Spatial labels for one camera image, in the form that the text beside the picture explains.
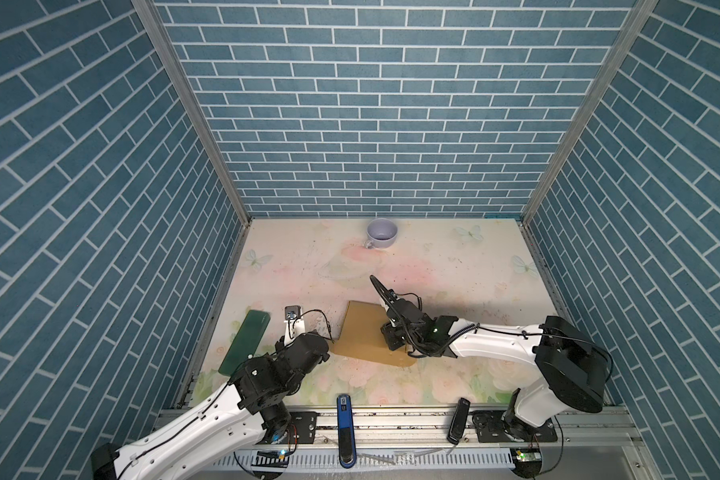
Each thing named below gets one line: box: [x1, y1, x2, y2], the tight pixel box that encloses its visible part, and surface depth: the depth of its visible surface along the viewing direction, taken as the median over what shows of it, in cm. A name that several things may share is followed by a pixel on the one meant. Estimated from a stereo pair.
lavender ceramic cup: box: [365, 218, 399, 249], surface depth 113 cm
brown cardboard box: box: [329, 300, 417, 367], surface depth 83 cm
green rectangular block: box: [218, 310, 271, 378], surface depth 91 cm
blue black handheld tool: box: [336, 394, 357, 469], surface depth 75 cm
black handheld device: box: [446, 397, 471, 445], surface depth 77 cm
